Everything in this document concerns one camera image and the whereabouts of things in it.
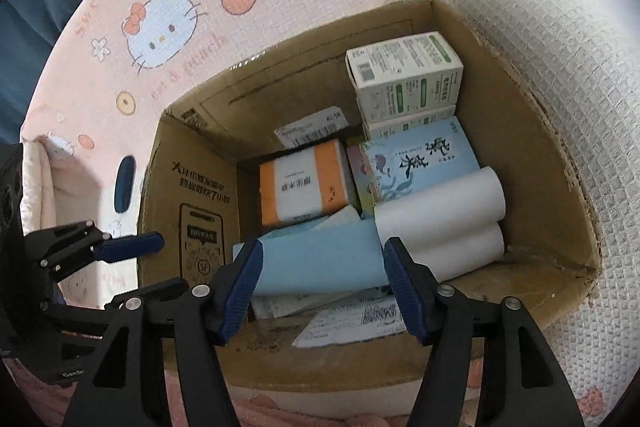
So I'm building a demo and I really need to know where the white shipping label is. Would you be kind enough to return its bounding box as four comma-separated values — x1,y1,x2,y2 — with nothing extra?
274,107,349,152

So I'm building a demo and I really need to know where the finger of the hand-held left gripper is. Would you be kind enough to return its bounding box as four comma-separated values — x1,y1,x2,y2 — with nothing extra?
40,278,191,340
22,221,166,280

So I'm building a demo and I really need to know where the navy glasses case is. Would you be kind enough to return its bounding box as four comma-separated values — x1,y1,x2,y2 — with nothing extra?
114,155,137,214

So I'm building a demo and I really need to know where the light blue glasses case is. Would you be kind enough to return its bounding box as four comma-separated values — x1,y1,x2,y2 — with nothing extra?
232,219,388,298

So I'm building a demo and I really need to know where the orange and white box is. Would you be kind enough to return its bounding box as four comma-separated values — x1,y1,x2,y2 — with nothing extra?
258,139,358,228

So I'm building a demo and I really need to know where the pale teal packet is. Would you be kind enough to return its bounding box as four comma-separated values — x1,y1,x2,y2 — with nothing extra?
298,204,362,233

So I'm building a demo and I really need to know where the flat white and green box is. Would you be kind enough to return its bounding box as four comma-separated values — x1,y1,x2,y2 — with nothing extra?
361,104,458,140

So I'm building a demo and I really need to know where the dark blue cloth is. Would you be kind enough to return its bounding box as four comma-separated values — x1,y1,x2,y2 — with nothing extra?
0,0,88,145

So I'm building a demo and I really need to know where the white paper roll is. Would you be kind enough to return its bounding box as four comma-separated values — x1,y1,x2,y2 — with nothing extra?
374,166,507,243
400,222,506,283

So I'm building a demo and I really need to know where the brown cardboard box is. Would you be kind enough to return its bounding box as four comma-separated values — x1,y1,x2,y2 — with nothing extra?
137,0,603,403

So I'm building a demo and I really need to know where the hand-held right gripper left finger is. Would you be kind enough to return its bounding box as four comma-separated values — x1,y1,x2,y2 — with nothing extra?
60,238,264,427

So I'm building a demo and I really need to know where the green and white medicine box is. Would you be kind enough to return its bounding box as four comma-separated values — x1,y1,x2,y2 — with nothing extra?
345,33,465,125

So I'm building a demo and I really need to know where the pink printed box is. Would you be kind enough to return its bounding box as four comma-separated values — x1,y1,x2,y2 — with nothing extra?
346,144,376,220

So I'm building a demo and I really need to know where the blue and white printed box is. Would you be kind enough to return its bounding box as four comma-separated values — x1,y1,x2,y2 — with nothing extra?
359,117,482,208

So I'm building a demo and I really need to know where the white printed receipt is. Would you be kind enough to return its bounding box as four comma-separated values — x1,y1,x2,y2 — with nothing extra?
291,294,408,349

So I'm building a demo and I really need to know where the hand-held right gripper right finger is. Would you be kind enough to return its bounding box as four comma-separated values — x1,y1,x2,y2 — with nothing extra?
382,237,586,427

